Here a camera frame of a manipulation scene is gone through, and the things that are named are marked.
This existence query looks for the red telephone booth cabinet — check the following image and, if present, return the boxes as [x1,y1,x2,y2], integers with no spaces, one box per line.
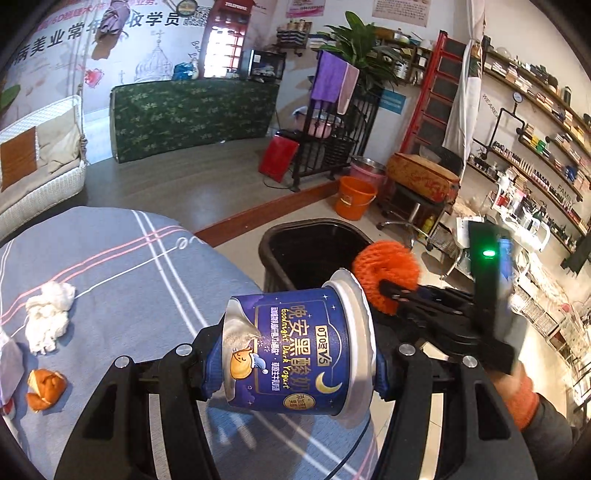
[203,0,257,81]

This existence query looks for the green floral counter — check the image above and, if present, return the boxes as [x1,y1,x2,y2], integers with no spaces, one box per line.
[110,78,280,163]

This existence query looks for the red flat bag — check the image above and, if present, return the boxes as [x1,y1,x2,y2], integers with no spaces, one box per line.
[259,134,301,183]

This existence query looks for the red ladder shelf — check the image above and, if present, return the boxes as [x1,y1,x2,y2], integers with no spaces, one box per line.
[399,31,481,158]

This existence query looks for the white hanging cloth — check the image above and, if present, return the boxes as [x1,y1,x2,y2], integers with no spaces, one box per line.
[443,39,485,151]

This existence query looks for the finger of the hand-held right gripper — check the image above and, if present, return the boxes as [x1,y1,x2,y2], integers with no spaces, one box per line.
[379,279,471,308]
[385,300,469,347]

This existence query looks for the large printed wall poster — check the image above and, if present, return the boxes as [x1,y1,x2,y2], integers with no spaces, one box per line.
[0,0,287,116]

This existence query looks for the crumpled white tissue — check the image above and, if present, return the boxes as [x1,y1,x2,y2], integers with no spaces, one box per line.
[24,281,77,356]

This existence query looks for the white wicker swing seat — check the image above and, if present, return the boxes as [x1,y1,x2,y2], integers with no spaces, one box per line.
[0,95,88,241]

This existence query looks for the orange peel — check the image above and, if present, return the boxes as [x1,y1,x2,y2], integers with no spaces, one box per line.
[25,368,68,411]

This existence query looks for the black pipe with gauge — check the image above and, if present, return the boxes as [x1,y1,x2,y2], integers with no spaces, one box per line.
[480,90,532,153]

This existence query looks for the black display box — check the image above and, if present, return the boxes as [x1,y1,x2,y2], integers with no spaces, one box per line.
[240,48,287,84]

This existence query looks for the purple hanging umbrella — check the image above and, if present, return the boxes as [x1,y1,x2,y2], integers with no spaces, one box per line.
[92,0,134,51]

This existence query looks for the grey striped tablecloth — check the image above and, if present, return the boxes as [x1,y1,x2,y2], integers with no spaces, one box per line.
[0,207,384,480]

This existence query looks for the blue bag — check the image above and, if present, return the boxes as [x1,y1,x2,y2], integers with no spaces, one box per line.
[172,60,204,81]

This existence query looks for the purple towel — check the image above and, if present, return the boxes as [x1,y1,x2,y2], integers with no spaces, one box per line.
[309,51,348,103]

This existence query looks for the blue wall sign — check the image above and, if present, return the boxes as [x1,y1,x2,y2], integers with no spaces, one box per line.
[381,92,407,114]

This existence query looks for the person's right forearm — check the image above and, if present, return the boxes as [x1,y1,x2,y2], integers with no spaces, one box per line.
[489,362,578,462]

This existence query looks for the green potted plant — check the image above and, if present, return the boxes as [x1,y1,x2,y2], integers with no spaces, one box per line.
[316,11,407,93]

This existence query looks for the orange cushion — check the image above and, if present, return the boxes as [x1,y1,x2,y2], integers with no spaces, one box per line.
[0,127,38,192]

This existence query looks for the pink towel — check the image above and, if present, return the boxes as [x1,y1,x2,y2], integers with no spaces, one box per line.
[336,62,360,115]

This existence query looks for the orange foam fruit net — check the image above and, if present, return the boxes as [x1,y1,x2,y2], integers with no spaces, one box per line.
[352,241,422,317]

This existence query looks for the white mask scrap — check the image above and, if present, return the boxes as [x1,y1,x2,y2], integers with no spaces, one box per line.
[0,330,26,407]

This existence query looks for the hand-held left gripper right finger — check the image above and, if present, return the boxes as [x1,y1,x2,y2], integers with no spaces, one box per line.
[374,340,525,480]

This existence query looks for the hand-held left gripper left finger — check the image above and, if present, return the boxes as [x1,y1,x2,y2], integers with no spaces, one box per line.
[68,323,241,480]

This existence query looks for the white cushion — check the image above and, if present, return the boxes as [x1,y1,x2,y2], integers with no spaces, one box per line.
[34,108,79,162]

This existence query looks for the black cable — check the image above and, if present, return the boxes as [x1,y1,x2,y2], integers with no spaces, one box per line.
[318,411,372,480]

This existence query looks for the black metal fence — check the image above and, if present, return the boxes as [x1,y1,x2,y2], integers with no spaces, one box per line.
[288,88,384,192]

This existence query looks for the pink plastic basin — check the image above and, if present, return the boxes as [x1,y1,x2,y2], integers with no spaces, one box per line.
[348,164,387,185]

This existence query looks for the swivel stool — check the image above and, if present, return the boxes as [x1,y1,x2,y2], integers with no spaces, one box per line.
[376,185,444,241]

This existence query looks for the dark plastic trash bin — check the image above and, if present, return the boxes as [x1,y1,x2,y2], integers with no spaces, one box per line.
[259,220,375,296]

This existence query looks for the wooden wall shelves with products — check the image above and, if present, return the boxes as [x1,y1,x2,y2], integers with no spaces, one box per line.
[466,46,591,250]

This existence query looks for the orange patterned case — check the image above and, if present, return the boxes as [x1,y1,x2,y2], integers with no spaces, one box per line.
[385,152,461,204]

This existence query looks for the orange bucket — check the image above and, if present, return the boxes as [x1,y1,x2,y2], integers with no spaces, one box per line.
[335,176,378,221]

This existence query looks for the dark blue yogurt cup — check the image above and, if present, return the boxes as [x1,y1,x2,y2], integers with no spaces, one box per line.
[222,268,377,422]

